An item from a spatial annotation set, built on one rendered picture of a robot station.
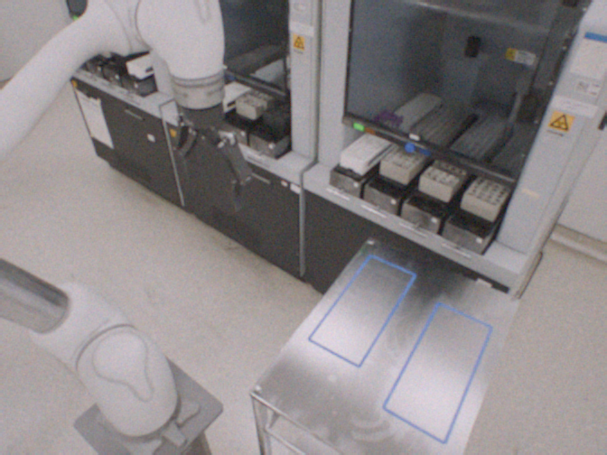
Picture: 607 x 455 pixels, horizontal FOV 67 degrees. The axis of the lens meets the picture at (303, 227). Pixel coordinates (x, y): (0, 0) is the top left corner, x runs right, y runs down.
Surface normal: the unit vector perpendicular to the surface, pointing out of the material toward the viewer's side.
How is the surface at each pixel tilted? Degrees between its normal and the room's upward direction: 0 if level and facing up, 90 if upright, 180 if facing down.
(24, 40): 90
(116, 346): 7
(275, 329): 0
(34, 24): 90
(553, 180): 90
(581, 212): 90
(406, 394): 0
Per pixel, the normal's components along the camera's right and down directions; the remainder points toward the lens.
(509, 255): 0.00, -0.73
